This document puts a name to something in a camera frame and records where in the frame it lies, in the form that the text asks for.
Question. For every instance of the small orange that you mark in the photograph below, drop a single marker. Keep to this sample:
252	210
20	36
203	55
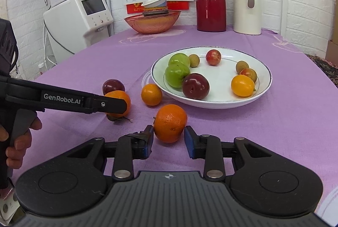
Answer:
151	95

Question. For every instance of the red-brown glass bowl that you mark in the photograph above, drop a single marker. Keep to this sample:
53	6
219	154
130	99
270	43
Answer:
151	25

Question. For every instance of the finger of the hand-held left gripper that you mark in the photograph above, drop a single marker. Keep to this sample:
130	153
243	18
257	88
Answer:
113	106

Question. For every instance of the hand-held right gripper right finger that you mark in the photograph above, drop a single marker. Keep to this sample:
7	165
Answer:
188	142

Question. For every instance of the green jujube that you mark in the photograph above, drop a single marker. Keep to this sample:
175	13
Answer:
179	58
176	76

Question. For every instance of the large orange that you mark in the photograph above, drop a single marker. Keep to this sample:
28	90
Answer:
118	95
170	124

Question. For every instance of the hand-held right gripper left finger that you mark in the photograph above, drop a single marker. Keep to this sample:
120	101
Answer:
148	143

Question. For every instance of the dark purple plum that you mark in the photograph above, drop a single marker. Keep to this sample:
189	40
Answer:
196	87
113	85

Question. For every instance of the white dispenser with screen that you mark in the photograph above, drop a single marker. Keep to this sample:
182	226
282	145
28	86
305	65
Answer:
74	31

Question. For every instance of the dark patterned cloth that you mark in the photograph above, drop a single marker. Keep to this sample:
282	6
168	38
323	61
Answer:
323	64

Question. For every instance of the white bowl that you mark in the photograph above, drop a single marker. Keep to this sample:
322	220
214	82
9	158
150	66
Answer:
154	2

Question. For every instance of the white plate with dark rim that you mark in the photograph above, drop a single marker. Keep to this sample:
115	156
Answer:
224	92

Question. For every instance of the white thermos jug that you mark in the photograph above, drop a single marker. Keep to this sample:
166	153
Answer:
247	10

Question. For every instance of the low cardboard box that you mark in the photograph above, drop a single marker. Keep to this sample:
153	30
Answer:
333	54

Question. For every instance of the yellow-orange citrus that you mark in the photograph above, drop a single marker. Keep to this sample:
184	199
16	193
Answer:
242	86

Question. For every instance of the red and yellow plum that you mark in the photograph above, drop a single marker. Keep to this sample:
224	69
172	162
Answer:
250	76

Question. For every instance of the tan longan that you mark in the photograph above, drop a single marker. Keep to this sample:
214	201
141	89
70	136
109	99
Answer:
241	66
194	60

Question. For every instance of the person's left hand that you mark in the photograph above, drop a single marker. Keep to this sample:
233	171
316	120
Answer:
22	147

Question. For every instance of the brown patterned bowl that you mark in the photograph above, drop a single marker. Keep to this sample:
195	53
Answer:
156	9

